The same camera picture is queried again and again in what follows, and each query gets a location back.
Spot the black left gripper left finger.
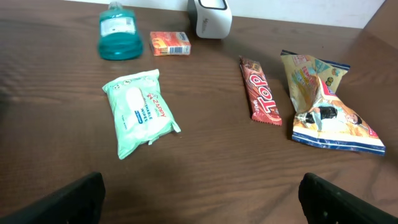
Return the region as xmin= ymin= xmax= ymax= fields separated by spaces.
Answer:
xmin=1 ymin=172 xmax=106 ymax=224

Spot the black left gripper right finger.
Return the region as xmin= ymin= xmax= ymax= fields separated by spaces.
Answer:
xmin=298 ymin=172 xmax=397 ymax=224

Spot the cream snack chips bag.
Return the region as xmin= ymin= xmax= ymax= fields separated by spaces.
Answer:
xmin=280 ymin=50 xmax=386 ymax=156

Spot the mint green wipes pack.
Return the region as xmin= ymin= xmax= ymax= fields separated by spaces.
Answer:
xmin=102 ymin=69 xmax=181 ymax=160

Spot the orange Top chocolate bar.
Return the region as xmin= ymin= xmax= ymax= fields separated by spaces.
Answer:
xmin=239 ymin=56 xmax=282 ymax=126

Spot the blue Listerine mouthwash bottle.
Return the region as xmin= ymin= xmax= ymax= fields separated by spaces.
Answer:
xmin=97 ymin=1 xmax=144 ymax=61

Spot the orange snack packet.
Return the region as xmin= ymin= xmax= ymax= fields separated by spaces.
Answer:
xmin=150 ymin=31 xmax=192 ymax=56

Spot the white barcode scanner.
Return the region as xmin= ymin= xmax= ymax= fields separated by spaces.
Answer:
xmin=187 ymin=0 xmax=233 ymax=39

